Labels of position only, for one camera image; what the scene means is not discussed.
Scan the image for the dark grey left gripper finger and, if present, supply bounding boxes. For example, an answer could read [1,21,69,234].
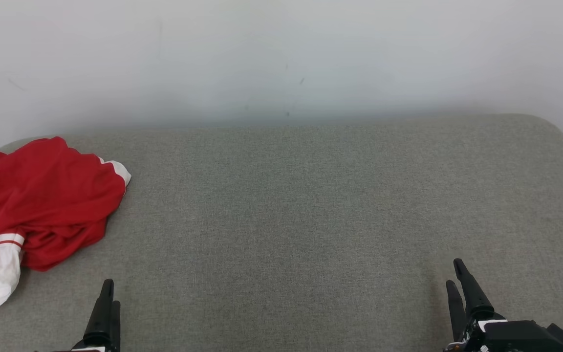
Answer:
[111,301,121,346]
[85,279,115,346]

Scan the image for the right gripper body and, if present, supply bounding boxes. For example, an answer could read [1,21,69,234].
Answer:
[443,316,507,352]

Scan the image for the red shorts with white stripe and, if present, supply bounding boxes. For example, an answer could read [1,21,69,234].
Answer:
[0,136,132,235]

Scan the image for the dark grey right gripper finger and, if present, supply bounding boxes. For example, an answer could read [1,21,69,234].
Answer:
[454,258,495,321]
[446,280,468,342]

